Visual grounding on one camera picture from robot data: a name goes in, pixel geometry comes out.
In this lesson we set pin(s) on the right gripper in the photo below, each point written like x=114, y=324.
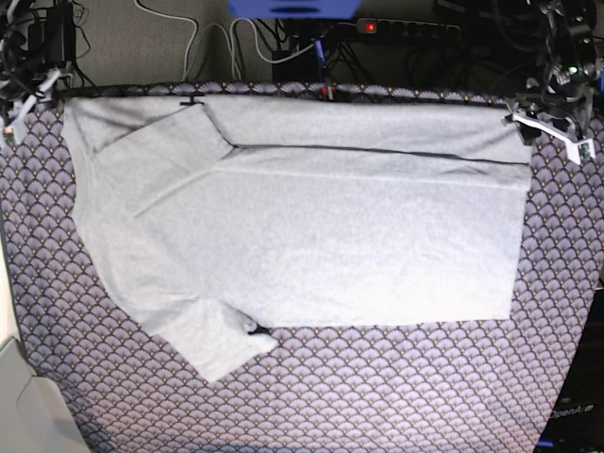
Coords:
x=17, y=83

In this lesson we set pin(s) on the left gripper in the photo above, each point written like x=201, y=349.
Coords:
x=567, y=106

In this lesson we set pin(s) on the light grey T-shirt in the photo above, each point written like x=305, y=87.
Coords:
x=205, y=221

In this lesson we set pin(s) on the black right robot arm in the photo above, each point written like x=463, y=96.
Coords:
x=35, y=40

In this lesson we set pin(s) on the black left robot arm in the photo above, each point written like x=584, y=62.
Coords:
x=569, y=63

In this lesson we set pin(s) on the black power strip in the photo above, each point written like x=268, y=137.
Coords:
x=399, y=29

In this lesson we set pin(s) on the blue box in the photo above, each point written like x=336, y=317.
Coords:
x=294, y=9

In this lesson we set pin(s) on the black power adapter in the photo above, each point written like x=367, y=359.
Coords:
x=304, y=68

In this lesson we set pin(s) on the fan-patterned tablecloth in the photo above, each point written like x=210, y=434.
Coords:
x=467, y=386

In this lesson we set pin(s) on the white plastic bin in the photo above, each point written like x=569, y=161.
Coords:
x=34, y=415

